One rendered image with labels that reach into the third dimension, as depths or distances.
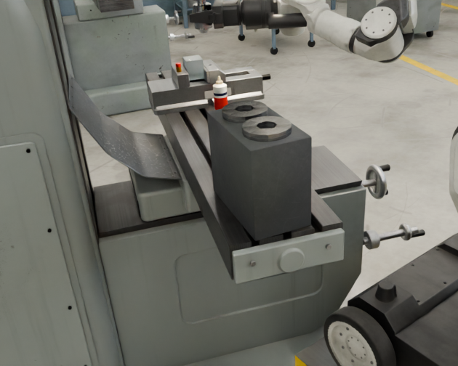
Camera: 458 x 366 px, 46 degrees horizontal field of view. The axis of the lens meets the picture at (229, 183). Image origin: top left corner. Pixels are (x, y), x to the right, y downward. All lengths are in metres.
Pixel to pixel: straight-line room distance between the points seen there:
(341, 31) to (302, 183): 0.46
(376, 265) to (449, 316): 1.11
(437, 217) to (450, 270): 1.37
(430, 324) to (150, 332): 0.80
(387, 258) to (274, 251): 1.60
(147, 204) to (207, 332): 0.50
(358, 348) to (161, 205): 0.62
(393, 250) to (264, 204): 1.71
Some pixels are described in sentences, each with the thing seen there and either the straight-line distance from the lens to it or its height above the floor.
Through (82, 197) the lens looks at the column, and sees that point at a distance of 1.39.
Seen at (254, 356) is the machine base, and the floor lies 0.20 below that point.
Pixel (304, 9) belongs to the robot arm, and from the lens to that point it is 1.36.
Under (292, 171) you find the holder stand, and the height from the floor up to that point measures 1.07.
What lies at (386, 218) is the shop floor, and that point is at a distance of 2.86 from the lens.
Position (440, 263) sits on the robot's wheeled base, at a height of 0.59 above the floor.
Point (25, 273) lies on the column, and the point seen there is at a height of 0.71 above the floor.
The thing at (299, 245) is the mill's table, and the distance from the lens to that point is 1.03.
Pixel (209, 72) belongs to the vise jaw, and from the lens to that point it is 1.64.
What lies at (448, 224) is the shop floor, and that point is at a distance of 2.88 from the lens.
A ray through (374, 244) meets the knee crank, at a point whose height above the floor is 0.52.
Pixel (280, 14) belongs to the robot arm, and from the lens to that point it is 1.41.
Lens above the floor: 1.51
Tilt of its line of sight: 28 degrees down
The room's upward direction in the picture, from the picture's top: 4 degrees counter-clockwise
